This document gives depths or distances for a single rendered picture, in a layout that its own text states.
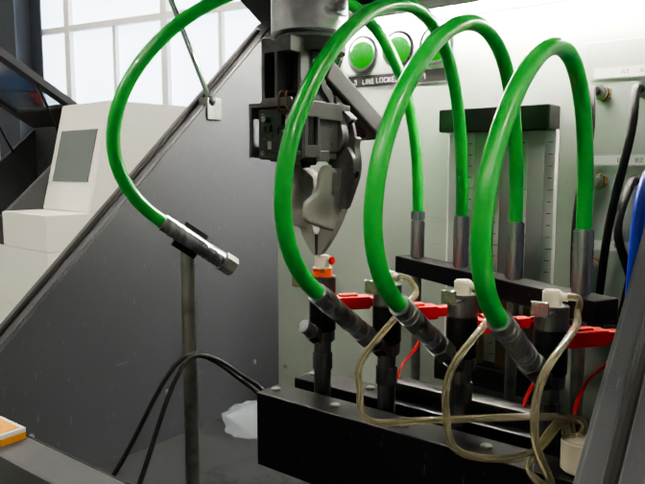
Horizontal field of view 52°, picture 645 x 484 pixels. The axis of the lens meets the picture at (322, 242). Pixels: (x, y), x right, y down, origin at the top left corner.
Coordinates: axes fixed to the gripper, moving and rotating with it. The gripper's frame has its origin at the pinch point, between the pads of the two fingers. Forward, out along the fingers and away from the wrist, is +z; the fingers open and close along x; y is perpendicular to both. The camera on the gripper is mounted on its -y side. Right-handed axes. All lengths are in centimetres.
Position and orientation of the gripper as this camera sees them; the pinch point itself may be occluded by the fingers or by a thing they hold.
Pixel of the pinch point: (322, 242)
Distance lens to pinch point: 68.8
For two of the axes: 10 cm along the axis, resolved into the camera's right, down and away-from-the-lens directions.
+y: -6.1, 0.9, -7.9
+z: 0.0, 9.9, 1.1
